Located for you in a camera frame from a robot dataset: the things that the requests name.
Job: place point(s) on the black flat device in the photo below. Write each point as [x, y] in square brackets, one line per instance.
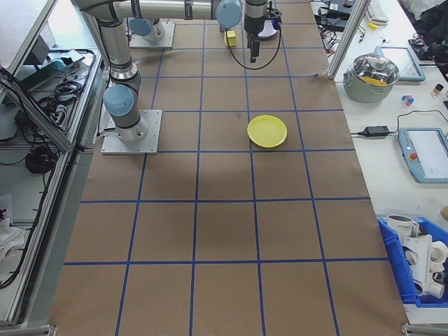
[332, 22]

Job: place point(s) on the dark green flat case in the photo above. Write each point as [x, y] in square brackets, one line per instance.
[45, 73]

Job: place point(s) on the black box with white label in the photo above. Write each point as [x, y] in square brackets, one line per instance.
[337, 10]

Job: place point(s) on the white pipe fitting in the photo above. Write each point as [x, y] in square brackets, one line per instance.
[439, 253]
[432, 290]
[420, 255]

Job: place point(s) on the blue plastic bin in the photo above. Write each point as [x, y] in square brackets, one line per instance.
[393, 259]

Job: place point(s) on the yellow foam block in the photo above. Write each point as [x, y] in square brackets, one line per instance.
[230, 39]

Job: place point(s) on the purple plastic plate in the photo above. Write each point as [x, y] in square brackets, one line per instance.
[267, 32]

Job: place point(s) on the white square base plate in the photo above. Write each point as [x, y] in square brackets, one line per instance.
[168, 35]
[150, 140]

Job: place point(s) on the white printed mug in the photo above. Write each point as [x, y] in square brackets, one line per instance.
[400, 225]

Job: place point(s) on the white power strip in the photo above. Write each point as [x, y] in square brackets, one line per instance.
[60, 113]

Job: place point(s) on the small brown capped bottle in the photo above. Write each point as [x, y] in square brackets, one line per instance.
[437, 91]

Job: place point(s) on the tan round object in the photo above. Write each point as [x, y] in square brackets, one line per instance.
[445, 213]

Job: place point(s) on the dark grey box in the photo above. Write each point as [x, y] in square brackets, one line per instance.
[38, 50]

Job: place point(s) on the aluminium profile post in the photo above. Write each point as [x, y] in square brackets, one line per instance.
[344, 38]

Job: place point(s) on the small multicolour toy cube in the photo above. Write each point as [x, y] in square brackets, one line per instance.
[407, 100]

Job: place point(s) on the grey cooking pot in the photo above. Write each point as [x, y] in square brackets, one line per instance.
[365, 92]

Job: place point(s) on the small yellow rectangular block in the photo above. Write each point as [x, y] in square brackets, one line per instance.
[373, 25]

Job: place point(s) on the blue grey teach pendant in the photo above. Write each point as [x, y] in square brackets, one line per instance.
[406, 59]
[425, 154]

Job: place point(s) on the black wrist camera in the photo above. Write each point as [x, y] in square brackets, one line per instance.
[276, 19]

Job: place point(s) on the white keyboard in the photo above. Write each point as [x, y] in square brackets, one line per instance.
[378, 10]

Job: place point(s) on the yellow plastic plate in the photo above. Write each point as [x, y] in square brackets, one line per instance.
[267, 131]

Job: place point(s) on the glass pot lid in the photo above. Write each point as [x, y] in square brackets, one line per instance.
[376, 68]

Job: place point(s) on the white crumpled cloth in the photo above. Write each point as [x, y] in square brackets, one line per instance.
[10, 238]

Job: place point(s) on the black power adapter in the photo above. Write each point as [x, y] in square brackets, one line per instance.
[377, 131]

